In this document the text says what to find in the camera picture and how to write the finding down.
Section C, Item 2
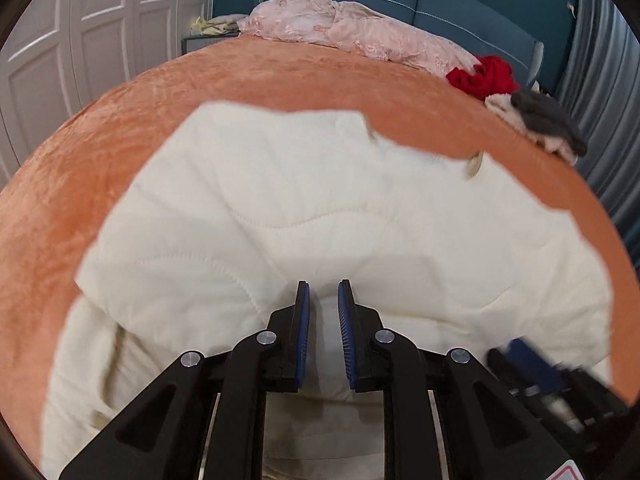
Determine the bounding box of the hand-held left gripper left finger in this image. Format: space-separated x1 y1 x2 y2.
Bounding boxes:
59 280 311 480

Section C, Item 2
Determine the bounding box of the red cloth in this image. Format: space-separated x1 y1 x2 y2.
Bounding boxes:
446 55 521 101

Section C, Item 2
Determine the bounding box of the grey knit cloth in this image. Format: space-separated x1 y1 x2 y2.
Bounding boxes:
510 89 589 157

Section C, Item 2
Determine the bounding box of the blue padded headboard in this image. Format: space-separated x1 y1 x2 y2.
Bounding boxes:
212 0 581 93

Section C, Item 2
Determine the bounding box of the pale yellow cloth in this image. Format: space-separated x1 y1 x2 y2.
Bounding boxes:
190 15 248 38

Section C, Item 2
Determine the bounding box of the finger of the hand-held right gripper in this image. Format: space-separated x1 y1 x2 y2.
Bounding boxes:
487 338 571 397

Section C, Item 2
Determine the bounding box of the cream quilted garment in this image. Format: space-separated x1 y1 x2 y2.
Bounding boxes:
41 101 617 480

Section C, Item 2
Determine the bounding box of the white panelled wardrobe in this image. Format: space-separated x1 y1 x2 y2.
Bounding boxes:
0 0 218 181

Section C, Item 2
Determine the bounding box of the pink lace quilt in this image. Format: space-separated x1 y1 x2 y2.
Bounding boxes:
236 0 483 78

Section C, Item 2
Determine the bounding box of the cream fleece cloth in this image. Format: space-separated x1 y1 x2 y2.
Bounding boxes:
484 92 578 166

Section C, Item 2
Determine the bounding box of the orange plush blanket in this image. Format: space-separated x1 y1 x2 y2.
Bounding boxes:
0 32 633 466

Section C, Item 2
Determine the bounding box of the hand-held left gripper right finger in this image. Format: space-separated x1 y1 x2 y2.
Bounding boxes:
337 279 591 480

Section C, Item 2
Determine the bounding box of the grey curtain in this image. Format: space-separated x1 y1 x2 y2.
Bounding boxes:
555 0 640 271

